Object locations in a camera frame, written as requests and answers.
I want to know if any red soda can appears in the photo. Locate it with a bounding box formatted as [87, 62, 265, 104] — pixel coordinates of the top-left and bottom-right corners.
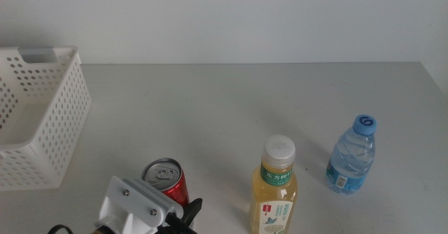
[141, 157, 192, 210]

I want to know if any yellow tea bottle white cap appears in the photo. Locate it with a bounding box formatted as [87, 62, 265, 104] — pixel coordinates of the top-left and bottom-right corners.
[248, 134, 299, 234]

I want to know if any clear water bottle blue cap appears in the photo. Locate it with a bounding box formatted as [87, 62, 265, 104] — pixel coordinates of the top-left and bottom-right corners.
[325, 113, 378, 195]

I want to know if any white perforated plastic basket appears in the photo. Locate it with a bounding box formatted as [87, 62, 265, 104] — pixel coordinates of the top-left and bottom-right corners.
[0, 46, 92, 192]

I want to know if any black left camera cable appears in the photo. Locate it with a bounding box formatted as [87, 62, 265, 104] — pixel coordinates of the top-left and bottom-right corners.
[47, 223, 75, 234]

